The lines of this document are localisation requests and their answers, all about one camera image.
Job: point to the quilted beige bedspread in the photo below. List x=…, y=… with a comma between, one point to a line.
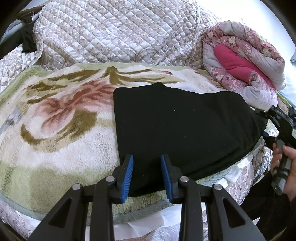
x=158, y=33

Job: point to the black pants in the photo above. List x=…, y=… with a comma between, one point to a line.
x=202, y=134

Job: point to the dark clothes pile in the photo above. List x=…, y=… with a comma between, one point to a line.
x=20, y=32

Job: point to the magenta pillow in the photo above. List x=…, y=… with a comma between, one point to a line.
x=237, y=66

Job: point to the pink floral rolled quilt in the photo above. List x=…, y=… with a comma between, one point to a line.
x=248, y=44

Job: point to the person right hand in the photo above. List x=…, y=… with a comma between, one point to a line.
x=288, y=152

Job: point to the floral fleece blanket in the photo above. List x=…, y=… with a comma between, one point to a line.
x=58, y=128

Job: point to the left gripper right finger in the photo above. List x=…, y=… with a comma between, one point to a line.
x=226, y=220

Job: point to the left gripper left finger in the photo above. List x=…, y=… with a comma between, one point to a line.
x=67, y=219

